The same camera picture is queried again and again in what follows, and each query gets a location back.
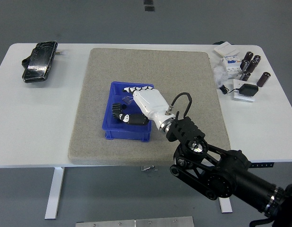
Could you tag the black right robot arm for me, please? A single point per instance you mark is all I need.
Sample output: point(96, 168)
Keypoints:
point(221, 175)

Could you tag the black metal gear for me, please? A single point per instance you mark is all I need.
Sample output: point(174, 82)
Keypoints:
point(115, 110)

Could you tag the table height control panel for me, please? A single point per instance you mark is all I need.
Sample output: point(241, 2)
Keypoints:
point(261, 164)

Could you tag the white wall switch plate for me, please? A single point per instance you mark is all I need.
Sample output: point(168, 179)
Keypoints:
point(225, 49)

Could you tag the grey metal plate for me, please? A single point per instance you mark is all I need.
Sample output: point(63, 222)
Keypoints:
point(136, 222)

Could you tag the dark cylindrical capacitor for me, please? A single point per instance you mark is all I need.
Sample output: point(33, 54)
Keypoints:
point(249, 56)
point(257, 59)
point(263, 79)
point(244, 65)
point(252, 66)
point(245, 76)

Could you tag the black wrapped battery pack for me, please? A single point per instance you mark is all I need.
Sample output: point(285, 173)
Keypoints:
point(38, 62)

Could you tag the white socket plate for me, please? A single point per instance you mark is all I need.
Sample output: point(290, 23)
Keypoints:
point(237, 94)

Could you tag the metal bracket under table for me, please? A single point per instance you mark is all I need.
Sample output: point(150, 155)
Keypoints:
point(148, 168)

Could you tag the crumpled clear plastic bag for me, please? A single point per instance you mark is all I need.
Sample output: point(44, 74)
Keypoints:
point(219, 73)

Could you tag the white blue circuit breaker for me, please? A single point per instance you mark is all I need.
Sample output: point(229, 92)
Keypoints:
point(232, 67)

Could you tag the grey-brown foam mat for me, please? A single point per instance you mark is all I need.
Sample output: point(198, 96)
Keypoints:
point(141, 66)

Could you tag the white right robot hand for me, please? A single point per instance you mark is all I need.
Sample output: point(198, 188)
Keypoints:
point(150, 101)

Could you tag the blue plastic box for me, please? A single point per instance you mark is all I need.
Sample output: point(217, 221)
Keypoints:
point(127, 132)

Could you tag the white table leg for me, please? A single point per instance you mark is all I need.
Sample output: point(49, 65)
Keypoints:
point(55, 191)
point(225, 206)

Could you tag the black power adapter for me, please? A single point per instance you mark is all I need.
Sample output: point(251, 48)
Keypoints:
point(248, 89)

